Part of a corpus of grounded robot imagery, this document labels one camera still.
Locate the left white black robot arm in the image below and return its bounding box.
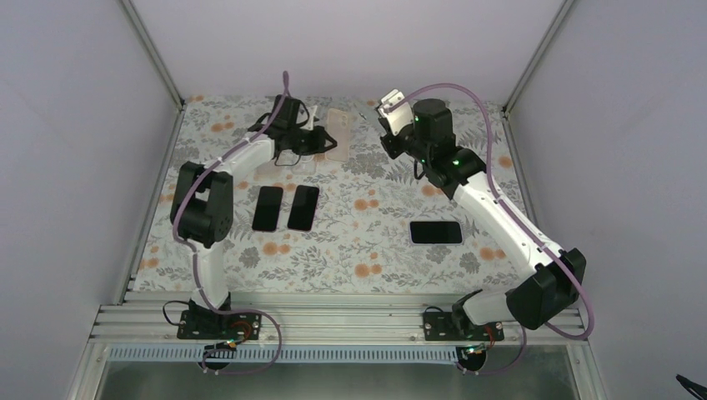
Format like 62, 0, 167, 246
170, 94, 338, 338

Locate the black object bottom corner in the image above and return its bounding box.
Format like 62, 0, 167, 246
675, 374, 707, 400

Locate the slotted grey cable duct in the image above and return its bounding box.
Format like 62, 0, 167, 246
108, 343, 457, 364

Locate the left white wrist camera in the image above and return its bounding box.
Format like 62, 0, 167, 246
303, 105, 318, 131

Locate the left aluminium corner post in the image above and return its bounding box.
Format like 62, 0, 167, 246
118, 0, 183, 110

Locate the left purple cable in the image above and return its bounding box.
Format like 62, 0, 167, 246
172, 70, 292, 377

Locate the aluminium corner post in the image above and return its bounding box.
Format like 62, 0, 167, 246
504, 0, 575, 116
118, 0, 183, 110

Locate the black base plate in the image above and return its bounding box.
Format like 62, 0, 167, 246
422, 308, 505, 342
176, 310, 262, 342

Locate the aluminium rail frame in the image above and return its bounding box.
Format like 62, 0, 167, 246
66, 291, 609, 400

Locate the purple cable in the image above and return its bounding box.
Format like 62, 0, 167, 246
172, 70, 292, 377
386, 82, 595, 378

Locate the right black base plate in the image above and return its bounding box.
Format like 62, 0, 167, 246
422, 308, 505, 342

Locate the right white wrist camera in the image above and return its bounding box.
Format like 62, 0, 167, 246
375, 89, 414, 136

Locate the floral table mat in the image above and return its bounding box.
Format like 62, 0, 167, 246
132, 94, 526, 295

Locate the phone in grey case bottom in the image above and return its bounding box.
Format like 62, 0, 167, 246
409, 221, 464, 245

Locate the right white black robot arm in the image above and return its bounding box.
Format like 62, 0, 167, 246
376, 92, 586, 339

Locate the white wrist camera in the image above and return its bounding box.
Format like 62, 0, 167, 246
375, 89, 414, 136
303, 105, 318, 131

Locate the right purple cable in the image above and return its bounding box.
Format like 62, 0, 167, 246
386, 82, 595, 378

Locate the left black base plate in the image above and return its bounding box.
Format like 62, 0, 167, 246
176, 310, 262, 342

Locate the right aluminium corner post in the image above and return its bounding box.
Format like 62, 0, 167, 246
504, 0, 575, 116

